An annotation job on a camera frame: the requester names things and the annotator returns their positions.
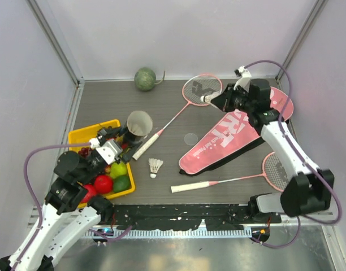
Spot red strawberries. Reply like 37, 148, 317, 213
105, 138, 128, 178

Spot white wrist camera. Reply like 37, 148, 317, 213
89, 135, 123, 165
234, 66, 252, 90

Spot pink racket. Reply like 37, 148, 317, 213
133, 73, 223, 160
171, 152, 289, 194

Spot yellow plastic tray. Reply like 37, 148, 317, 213
68, 119, 136, 208

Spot red grape bunch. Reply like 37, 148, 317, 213
77, 147, 92, 158

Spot purple cable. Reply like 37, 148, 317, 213
245, 59, 343, 250
8, 142, 94, 266

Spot black shuttlecock tube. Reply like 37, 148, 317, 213
119, 111, 153, 145

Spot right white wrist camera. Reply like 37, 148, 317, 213
234, 66, 252, 90

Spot clear tube lid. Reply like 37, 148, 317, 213
184, 133, 198, 146

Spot white slotted cable duct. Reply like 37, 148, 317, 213
82, 228, 252, 240

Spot white shuttlecock bottom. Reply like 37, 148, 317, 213
148, 158, 163, 178

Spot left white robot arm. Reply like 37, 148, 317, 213
0, 125, 146, 270

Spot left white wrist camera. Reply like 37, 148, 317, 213
89, 135, 123, 165

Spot pink racket bag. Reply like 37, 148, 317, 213
178, 85, 295, 177

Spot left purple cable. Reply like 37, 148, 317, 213
8, 142, 94, 266

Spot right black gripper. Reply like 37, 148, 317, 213
211, 84, 255, 114

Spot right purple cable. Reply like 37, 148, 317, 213
245, 59, 343, 250

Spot white shuttlecock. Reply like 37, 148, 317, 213
200, 91, 221, 104
129, 124, 145, 137
148, 158, 163, 178

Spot red apple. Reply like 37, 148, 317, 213
93, 175, 113, 194

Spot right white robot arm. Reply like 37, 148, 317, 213
201, 79, 337, 217

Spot yellow-green pear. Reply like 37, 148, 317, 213
109, 163, 128, 179

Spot green melon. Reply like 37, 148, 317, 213
134, 67, 166, 91

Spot pink racket lower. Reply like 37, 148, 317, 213
171, 152, 289, 194

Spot red pepper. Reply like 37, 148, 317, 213
80, 184, 98, 204

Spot green lime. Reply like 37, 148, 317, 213
113, 176, 131, 193

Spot pink racket upper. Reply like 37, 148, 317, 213
133, 73, 223, 160

